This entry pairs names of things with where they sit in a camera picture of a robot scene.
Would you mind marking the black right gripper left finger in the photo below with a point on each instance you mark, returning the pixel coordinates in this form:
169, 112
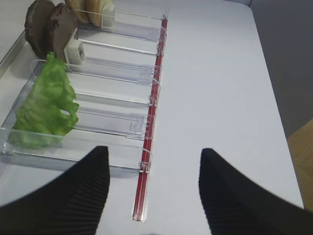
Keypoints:
71, 204

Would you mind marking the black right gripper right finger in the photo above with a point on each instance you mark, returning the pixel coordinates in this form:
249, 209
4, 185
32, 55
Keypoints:
235, 205

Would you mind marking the green lettuce leaf in rack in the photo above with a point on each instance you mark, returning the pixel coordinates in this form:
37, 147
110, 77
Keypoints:
49, 111

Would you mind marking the right brown meat patty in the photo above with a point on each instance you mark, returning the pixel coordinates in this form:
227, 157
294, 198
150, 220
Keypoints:
60, 26

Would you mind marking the brown meat patty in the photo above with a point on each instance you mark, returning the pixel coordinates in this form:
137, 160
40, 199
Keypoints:
60, 26
35, 26

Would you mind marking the left brown meat patty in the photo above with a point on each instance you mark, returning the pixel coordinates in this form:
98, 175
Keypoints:
35, 26

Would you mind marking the clear acrylic right food rack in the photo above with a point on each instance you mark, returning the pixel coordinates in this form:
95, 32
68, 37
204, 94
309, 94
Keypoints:
117, 90

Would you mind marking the white pusher block behind buns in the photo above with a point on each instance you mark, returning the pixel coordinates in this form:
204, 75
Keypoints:
107, 14

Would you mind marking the left burger bun half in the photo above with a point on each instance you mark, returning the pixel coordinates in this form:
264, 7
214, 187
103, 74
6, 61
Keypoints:
79, 7

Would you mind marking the burger bun half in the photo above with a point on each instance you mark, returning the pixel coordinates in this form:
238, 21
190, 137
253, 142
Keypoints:
94, 9
79, 7

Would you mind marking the right burger bun half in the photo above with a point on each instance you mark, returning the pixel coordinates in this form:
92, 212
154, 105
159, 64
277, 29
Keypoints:
94, 9

